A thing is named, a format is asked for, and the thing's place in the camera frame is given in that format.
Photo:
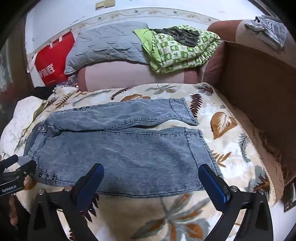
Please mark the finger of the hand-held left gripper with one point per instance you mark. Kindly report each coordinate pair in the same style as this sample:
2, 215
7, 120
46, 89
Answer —
9, 161
23, 169

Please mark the person's left hand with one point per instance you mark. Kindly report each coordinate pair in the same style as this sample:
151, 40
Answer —
13, 210

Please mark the colourful plastic packet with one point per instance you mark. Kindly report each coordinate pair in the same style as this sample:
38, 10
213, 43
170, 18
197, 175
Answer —
72, 80

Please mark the pink brown sofa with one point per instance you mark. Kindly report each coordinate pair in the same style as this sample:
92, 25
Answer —
129, 74

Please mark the dark grey cloth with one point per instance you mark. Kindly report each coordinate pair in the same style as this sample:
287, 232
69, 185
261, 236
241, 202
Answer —
182, 36

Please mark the grey quilted pillow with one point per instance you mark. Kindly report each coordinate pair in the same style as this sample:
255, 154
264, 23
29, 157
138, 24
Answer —
104, 44

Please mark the cream patterned pillow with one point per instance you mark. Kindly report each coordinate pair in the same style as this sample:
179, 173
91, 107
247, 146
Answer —
18, 120

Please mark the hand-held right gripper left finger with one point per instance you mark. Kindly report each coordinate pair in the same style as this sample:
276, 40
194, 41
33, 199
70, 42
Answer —
90, 185

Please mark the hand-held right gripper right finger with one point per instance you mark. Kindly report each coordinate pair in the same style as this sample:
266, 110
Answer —
212, 185

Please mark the red shopping bag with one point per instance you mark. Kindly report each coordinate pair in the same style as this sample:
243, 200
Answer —
50, 62

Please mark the cream leaf-print blanket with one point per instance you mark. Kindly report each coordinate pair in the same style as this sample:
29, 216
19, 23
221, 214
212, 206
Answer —
185, 220

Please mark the light grey crumpled cloth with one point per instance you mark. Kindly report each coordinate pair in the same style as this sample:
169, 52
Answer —
270, 30

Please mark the blue denim pants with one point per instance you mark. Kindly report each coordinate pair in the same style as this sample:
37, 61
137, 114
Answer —
138, 150

